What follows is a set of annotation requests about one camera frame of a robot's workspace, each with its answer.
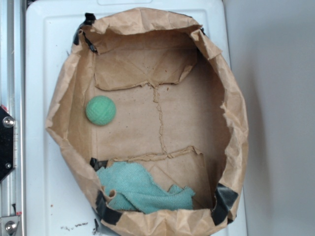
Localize green ball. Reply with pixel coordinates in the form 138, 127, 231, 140
85, 95, 116, 126

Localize brown paper bag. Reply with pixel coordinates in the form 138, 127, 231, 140
46, 8, 249, 236

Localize teal cloth rag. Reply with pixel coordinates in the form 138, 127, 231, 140
96, 162, 195, 214

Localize white plastic bin lid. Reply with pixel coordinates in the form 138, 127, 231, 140
25, 0, 247, 236

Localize black metal bracket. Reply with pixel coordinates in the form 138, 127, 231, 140
0, 105, 15, 183

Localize aluminium frame rail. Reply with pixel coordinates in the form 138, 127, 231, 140
0, 0, 28, 236

